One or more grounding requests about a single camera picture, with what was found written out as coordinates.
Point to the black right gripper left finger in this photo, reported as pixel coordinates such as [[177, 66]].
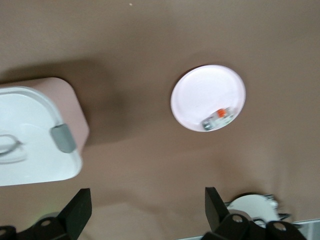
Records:
[[75, 215]]

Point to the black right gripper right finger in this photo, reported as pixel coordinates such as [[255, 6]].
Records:
[[217, 212]]

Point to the white lidded box grey latches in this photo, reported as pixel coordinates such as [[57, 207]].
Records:
[[30, 120]]

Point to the pink round plate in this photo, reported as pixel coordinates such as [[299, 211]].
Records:
[[205, 92]]

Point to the brown table cover sheet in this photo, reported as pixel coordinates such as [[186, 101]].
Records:
[[140, 50]]

